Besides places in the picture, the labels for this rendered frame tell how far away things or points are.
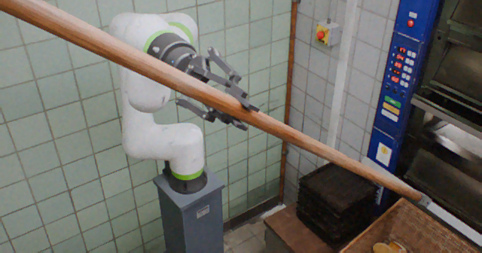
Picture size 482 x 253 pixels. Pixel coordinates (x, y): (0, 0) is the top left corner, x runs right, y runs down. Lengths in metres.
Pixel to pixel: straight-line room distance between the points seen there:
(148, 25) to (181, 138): 0.65
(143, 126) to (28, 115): 0.64
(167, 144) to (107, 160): 0.78
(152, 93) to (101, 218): 1.56
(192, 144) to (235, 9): 0.94
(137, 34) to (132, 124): 0.64
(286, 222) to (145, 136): 1.10
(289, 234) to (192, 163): 0.93
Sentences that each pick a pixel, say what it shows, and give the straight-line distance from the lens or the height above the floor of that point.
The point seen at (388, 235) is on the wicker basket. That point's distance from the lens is 2.44.
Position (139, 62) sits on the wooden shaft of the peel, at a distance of 0.61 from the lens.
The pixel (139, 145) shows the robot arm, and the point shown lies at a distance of 1.59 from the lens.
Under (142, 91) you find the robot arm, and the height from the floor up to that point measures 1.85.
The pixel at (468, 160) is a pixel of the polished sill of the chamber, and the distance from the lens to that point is 2.08.
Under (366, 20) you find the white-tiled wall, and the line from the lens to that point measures 2.18.
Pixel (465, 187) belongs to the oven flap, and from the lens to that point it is 2.17.
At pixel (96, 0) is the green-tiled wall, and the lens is 1.95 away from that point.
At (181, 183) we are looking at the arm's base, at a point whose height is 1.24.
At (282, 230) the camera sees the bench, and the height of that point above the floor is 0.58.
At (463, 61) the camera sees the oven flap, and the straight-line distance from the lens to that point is 1.96.
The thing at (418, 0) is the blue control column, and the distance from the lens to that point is 1.96.
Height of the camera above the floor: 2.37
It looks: 35 degrees down
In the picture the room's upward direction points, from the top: straight up
